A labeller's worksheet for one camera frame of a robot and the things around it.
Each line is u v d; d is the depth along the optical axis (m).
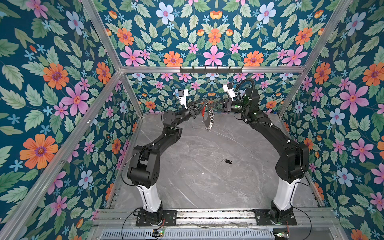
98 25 0.74
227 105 0.68
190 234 0.77
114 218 0.75
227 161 0.93
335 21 0.72
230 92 0.71
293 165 0.49
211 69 0.91
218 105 0.70
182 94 0.67
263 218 0.73
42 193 0.47
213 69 0.91
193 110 0.69
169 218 0.73
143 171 0.49
